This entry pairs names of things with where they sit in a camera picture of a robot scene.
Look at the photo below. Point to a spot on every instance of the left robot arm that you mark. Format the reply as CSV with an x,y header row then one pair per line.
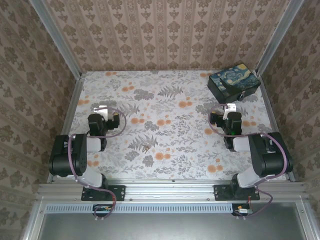
x,y
65,155

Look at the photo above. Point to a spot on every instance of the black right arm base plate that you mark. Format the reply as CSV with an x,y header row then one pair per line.
x,y
221,192

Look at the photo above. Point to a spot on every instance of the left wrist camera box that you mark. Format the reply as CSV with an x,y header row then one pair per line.
x,y
101,111

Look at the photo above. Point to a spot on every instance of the aluminium frame side rail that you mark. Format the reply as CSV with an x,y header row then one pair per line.
x,y
75,100
272,112

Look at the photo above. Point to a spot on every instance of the aluminium frame cross rail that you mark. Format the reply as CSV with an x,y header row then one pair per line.
x,y
170,190

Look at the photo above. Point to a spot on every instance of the small controller board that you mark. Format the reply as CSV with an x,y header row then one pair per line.
x,y
242,210
102,209

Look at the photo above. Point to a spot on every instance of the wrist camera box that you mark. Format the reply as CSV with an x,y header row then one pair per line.
x,y
101,111
230,108

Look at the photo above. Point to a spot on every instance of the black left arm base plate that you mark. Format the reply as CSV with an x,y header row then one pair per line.
x,y
117,192

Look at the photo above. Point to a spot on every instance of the black box with painting print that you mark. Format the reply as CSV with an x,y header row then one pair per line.
x,y
232,80

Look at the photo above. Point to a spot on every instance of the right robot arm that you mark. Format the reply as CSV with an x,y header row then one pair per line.
x,y
270,160

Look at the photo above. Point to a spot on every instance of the grey metal panel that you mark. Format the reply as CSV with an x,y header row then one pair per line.
x,y
162,227

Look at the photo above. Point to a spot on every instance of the aluminium frame post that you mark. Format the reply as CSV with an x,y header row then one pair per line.
x,y
57,42
277,37

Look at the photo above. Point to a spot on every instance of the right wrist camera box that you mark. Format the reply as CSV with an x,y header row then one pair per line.
x,y
230,108

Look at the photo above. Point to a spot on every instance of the floral table cloth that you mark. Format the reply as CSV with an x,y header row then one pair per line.
x,y
162,105

